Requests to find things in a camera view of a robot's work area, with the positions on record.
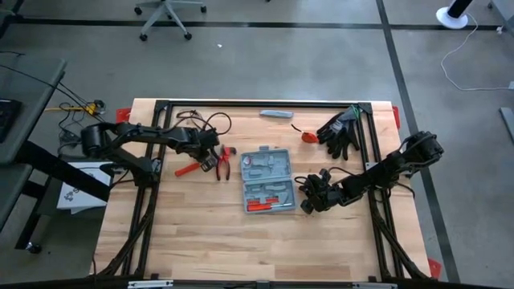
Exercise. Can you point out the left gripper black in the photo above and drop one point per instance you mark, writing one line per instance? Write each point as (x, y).
(205, 142)

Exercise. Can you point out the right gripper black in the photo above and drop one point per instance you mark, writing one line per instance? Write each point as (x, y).
(323, 192)

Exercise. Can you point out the red black small tool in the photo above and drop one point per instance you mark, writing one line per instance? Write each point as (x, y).
(229, 152)

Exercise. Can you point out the grey plastic tool case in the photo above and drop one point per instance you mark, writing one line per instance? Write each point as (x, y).
(265, 184)

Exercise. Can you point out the red bit holder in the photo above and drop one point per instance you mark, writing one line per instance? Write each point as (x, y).
(271, 200)
(255, 200)

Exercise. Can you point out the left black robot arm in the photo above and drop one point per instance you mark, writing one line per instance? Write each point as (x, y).
(144, 134)

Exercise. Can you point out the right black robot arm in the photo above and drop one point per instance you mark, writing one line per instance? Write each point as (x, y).
(385, 170)

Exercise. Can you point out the red white tape roll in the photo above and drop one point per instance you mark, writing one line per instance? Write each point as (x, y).
(247, 161)

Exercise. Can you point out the black safety glasses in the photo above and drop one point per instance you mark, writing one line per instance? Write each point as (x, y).
(185, 113)

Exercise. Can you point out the black grey work glove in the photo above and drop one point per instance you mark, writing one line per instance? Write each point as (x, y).
(327, 132)
(349, 120)

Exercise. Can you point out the grey utility knife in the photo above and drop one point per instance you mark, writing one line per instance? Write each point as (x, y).
(276, 114)

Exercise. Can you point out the red table corner clamp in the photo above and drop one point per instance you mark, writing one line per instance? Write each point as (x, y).
(396, 117)
(434, 269)
(122, 116)

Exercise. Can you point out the white printed paper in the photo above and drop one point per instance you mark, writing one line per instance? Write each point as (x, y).
(80, 196)

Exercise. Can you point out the black power adapter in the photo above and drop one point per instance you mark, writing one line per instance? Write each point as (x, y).
(71, 137)

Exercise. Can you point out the black desk legs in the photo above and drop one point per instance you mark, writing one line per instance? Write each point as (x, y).
(60, 172)

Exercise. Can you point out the grey office chair base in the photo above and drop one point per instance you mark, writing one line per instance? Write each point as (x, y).
(166, 10)

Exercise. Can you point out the grey desk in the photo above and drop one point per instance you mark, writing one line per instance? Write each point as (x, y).
(32, 100)

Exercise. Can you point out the grey floor plate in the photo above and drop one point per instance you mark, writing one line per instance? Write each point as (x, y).
(508, 120)

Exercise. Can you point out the white round floor stand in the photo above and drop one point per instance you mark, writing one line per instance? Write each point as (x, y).
(451, 20)

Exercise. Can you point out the silver metal bracket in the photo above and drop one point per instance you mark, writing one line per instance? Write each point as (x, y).
(373, 286)
(148, 285)

